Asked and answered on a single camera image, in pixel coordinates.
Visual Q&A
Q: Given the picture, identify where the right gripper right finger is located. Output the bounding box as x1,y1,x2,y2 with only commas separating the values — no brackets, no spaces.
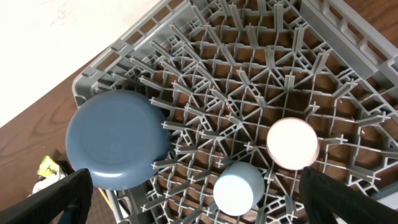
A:
299,167,397,224

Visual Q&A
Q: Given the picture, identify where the wooden chopstick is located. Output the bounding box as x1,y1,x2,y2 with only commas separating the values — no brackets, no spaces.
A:
98,188,113,210

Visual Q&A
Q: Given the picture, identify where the light blue plastic cup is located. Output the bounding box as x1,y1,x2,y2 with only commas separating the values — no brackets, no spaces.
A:
213,162,265,216

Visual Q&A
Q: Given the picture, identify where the pink plastic cup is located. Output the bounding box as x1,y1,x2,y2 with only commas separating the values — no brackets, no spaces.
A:
266,117,320,170

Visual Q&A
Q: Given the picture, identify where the yellow green snack wrapper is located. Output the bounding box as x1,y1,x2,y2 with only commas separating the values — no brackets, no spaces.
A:
37,156,64,178

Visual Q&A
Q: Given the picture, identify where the dark blue plate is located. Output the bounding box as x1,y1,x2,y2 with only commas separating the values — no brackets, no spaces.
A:
65,90,171,190

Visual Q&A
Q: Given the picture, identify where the grey plastic dishwasher rack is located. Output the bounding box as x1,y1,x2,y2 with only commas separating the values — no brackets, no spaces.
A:
72,0,397,223

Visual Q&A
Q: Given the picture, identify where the crumpled white paper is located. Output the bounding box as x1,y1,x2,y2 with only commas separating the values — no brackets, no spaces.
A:
32,175,65,194

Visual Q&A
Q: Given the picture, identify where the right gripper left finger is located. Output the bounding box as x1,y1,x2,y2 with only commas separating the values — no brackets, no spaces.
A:
1,169,93,224

